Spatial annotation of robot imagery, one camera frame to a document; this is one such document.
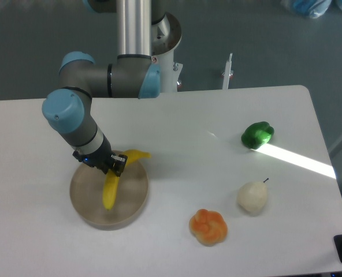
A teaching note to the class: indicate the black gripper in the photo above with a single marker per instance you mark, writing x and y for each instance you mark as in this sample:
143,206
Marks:
103,158

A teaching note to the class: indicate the yellow banana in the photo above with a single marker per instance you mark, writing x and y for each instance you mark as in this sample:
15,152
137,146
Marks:
110,186

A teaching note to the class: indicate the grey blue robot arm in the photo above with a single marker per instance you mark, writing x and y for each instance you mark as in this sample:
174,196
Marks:
134,75

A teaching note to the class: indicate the beige round plate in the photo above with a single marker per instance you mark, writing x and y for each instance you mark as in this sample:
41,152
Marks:
86,188

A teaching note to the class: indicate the orange knotted bread roll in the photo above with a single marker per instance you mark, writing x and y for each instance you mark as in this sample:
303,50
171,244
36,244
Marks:
208,227

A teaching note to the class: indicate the pale white pear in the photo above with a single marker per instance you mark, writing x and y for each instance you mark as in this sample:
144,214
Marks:
252,196

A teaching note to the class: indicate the green bell pepper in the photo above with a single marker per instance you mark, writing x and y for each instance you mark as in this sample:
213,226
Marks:
257,135

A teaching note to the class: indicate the blue plastic bag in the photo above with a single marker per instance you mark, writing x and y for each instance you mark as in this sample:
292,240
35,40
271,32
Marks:
309,8

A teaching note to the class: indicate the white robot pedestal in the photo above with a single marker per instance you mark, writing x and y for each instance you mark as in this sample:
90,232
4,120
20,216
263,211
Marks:
166,37

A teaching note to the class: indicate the white bracket post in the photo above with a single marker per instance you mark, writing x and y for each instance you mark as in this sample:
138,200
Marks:
228,72

